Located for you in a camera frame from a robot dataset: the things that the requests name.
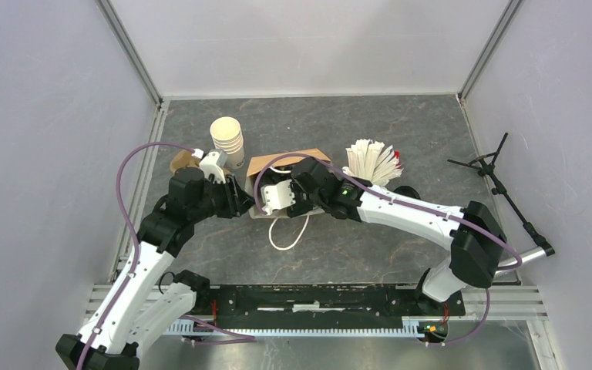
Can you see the stack of pulp cup carriers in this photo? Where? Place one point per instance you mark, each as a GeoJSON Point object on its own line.
{"type": "Point", "coordinates": [183, 159]}

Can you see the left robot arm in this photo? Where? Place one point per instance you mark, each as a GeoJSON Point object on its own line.
{"type": "Point", "coordinates": [120, 331]}

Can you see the stack of white paper cups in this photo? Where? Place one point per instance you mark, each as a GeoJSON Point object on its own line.
{"type": "Point", "coordinates": [227, 135]}

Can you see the brown paper takeout bag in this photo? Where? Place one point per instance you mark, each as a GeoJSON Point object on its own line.
{"type": "Point", "coordinates": [281, 161]}

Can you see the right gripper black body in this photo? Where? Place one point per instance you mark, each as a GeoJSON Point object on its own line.
{"type": "Point", "coordinates": [304, 202]}

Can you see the red and blue small box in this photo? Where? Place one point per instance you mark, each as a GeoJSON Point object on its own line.
{"type": "Point", "coordinates": [397, 155]}

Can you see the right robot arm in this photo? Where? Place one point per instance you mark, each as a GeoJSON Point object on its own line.
{"type": "Point", "coordinates": [470, 234]}

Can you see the bundle of wrapped paper straws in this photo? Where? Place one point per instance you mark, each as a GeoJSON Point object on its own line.
{"type": "Point", "coordinates": [373, 161]}

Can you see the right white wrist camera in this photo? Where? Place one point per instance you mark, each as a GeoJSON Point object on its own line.
{"type": "Point", "coordinates": [277, 196]}

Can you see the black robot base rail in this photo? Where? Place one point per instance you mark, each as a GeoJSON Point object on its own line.
{"type": "Point", "coordinates": [318, 306]}

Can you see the black plastic cup lid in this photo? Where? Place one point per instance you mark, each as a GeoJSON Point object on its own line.
{"type": "Point", "coordinates": [274, 176]}

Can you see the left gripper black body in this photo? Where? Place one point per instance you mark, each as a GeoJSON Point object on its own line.
{"type": "Point", "coordinates": [220, 202]}

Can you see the stack of black lids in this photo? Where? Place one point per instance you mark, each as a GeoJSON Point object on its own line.
{"type": "Point", "coordinates": [407, 191]}

